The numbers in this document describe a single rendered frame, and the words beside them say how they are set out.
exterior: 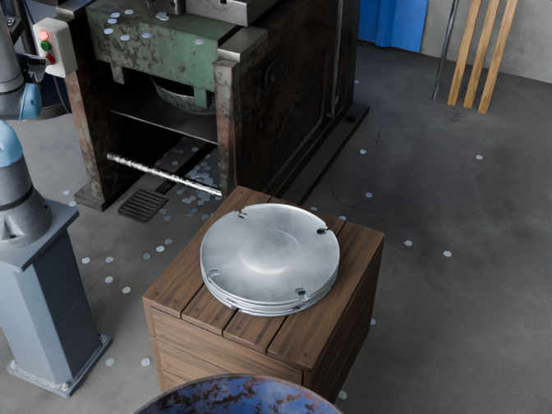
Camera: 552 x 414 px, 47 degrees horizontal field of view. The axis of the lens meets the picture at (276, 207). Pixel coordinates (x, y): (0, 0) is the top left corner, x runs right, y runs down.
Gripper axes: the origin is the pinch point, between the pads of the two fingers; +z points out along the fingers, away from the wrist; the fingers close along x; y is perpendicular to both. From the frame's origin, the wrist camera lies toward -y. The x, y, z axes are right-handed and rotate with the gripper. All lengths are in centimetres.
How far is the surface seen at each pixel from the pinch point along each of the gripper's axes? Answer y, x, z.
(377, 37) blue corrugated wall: -31, 42, 150
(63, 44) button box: -4.7, 3.8, 1.0
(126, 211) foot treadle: 35.8, 22.0, 14.6
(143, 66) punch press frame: -3.7, 20.4, 12.3
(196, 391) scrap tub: 38, 81, -47
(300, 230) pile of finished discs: 20, 77, -2
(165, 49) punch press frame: -9.5, 28.1, 8.9
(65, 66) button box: 0.6, 3.8, 2.8
